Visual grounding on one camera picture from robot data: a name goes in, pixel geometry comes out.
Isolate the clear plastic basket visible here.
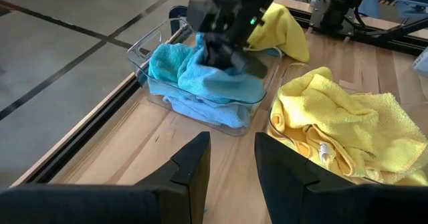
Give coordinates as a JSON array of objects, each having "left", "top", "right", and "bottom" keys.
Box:
[
  {"left": 126, "top": 16, "right": 278, "bottom": 137},
  {"left": 266, "top": 62, "right": 428, "bottom": 187}
]

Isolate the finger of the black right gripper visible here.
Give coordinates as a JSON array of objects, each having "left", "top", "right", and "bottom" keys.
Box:
[
  {"left": 203, "top": 33, "right": 235, "bottom": 70},
  {"left": 230, "top": 51, "right": 269, "bottom": 80}
]

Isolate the white translucent plastic bottle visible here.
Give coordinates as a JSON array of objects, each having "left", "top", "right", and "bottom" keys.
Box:
[{"left": 411, "top": 46, "right": 428, "bottom": 78}]

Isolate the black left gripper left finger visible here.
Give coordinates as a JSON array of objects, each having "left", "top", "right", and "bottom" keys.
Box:
[{"left": 0, "top": 131, "right": 212, "bottom": 224}]

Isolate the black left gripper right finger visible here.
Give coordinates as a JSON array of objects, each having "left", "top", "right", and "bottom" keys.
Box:
[{"left": 254, "top": 132, "right": 428, "bottom": 224}]

